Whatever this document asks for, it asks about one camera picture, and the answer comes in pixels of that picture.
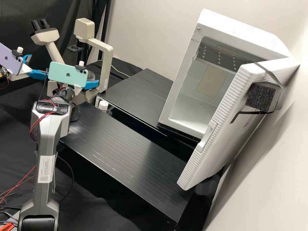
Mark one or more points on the cream microscope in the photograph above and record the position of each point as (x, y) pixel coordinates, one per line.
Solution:
(106, 60)

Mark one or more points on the white-capped bottle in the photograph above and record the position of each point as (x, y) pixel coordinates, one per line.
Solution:
(104, 105)

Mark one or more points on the incubator door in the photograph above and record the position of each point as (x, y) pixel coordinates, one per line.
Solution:
(231, 125)

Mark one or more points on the right wrist camera phone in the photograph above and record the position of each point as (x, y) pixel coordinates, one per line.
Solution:
(65, 73)

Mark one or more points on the wrist camera phone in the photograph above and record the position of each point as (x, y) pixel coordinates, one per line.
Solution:
(65, 73)
(9, 59)

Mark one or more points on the petri dish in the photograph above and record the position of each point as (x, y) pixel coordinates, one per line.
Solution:
(91, 77)

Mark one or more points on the black platform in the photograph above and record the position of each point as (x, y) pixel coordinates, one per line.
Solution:
(134, 101)
(154, 78)
(125, 154)

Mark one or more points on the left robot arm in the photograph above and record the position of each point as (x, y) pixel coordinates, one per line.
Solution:
(3, 73)

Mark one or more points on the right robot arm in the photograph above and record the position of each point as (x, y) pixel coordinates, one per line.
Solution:
(47, 134)

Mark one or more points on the left wrist camera phone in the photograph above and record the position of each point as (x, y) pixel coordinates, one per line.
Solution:
(9, 59)

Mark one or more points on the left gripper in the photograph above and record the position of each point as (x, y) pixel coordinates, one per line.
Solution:
(22, 72)

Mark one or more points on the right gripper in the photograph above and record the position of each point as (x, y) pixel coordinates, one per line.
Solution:
(77, 89)

